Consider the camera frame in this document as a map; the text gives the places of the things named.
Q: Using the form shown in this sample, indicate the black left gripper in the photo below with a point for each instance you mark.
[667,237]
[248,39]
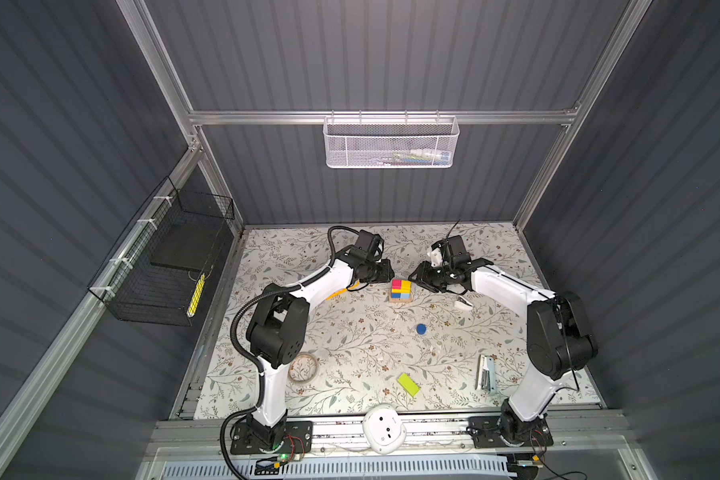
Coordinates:
[385,271]

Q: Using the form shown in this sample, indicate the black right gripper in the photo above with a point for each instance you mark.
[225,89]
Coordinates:
[423,277]

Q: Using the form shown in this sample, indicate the wood block with holes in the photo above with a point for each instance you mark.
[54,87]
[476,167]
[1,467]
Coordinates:
[404,299]

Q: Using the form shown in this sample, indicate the lime green block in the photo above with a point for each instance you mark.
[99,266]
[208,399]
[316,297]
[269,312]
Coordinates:
[408,384]

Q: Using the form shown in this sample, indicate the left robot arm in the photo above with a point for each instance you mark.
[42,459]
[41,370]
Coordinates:
[277,329]

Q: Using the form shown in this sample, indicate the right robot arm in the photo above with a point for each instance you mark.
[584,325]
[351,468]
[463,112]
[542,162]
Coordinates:
[559,337]

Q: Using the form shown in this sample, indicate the white staple remover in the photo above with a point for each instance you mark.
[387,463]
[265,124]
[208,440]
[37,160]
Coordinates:
[463,305]

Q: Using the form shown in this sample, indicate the yellow calculator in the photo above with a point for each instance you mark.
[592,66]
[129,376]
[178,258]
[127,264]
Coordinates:
[335,294]

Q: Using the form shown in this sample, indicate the clear tape roll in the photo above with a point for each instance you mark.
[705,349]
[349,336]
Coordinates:
[303,369]

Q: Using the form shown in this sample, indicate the white round device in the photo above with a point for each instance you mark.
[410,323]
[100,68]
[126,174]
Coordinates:
[384,429]

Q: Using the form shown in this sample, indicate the yellow ruler in basket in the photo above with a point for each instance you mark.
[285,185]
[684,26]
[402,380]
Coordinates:
[196,296]

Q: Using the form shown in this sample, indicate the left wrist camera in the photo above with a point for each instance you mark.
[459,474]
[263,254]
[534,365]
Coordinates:
[369,245]

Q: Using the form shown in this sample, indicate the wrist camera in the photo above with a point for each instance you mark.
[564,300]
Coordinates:
[369,245]
[449,252]

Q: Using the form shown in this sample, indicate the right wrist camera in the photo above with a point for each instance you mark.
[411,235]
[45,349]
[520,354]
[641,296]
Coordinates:
[449,252]

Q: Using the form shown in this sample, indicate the white wire basket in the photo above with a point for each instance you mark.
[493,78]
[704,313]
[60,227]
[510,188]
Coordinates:
[390,142]

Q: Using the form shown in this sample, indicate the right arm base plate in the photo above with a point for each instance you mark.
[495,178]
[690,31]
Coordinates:
[495,431]

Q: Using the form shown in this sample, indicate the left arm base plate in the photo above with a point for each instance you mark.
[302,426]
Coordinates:
[249,437]

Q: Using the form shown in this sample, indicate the black wire basket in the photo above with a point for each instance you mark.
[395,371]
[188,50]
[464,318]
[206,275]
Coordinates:
[181,234]

